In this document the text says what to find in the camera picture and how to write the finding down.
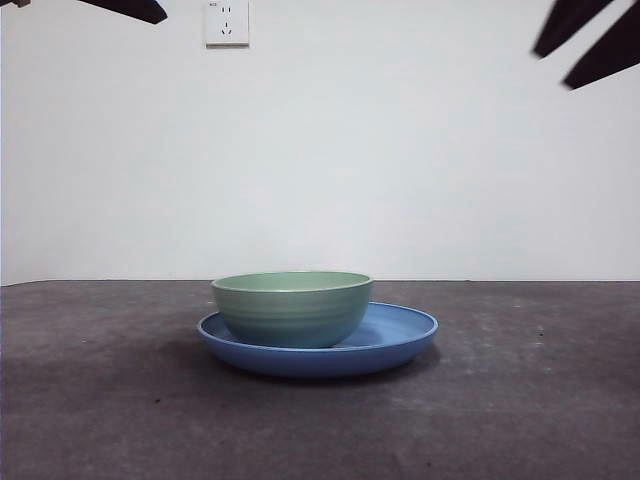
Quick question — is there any blue round plate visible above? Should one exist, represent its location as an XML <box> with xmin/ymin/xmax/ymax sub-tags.
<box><xmin>196</xmin><ymin>301</ymin><xmax>440</xmax><ymax>379</ymax></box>

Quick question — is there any white wall socket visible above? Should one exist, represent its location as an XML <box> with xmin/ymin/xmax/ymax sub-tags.
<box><xmin>204</xmin><ymin>0</ymin><xmax>251</xmax><ymax>50</ymax></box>

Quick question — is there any green ribbed bowl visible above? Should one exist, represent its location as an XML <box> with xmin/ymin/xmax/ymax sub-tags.
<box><xmin>209</xmin><ymin>271</ymin><xmax>375</xmax><ymax>350</ymax></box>

